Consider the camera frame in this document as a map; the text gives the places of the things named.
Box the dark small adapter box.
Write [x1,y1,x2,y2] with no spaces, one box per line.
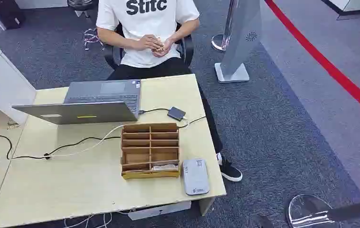
[167,106,187,122]

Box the wooden card box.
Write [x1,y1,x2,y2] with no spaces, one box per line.
[120,123,180,181]

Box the card in box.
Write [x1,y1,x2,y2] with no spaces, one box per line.
[151,164,180,172]

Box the grey card reader device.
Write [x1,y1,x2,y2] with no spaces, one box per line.
[182,158,210,196]

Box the black office chair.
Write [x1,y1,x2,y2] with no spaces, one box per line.
[103,22,195,70]

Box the person's shoe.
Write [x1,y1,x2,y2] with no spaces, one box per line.
[217,152,243,182]

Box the grey laptop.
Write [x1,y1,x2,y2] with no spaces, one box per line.
[12,79,142,125]

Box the grey standing sign panel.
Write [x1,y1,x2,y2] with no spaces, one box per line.
[214,0,262,84]

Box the person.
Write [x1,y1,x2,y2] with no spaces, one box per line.
[95,0,243,182]

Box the pale wooden desk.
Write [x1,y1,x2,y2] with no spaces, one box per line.
[0,74,227,228]

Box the white box under desk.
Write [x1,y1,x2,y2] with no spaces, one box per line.
[127,200,192,221]

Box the red barrier belt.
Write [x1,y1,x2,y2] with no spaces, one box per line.
[264,0,360,123]

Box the chrome stanchion base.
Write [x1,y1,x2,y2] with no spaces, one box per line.
[286,194,360,228]

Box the white cabinet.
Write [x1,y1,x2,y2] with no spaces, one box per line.
[0,48,38,125]

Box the black bag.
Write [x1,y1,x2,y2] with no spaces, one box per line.
[0,0,27,30]

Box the chrome stanchion post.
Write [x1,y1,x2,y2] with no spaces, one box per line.
[211,0,239,52]

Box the white cable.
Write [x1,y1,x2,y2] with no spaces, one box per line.
[48,124,127,158]

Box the black cable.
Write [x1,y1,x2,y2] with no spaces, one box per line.
[0,108,207,161]

